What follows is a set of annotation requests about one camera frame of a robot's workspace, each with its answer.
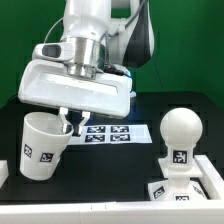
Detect white marker sheet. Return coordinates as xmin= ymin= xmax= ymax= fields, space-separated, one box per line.
xmin=69 ymin=124 xmax=152 ymax=145

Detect white lamp shade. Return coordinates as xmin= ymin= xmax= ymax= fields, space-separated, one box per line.
xmin=20 ymin=112 xmax=73 ymax=181

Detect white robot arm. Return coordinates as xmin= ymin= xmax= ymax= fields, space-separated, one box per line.
xmin=18 ymin=0 xmax=154 ymax=122

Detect white frame wall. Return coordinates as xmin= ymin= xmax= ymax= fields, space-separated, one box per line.
xmin=0 ymin=155 xmax=224 ymax=224

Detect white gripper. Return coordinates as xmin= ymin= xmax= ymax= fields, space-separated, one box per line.
xmin=18 ymin=42 xmax=131 ymax=136

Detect white lamp bulb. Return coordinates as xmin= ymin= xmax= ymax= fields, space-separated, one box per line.
xmin=160 ymin=108 xmax=203 ymax=169

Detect white lamp base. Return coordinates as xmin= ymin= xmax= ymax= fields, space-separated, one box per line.
xmin=148 ymin=158 xmax=207 ymax=201

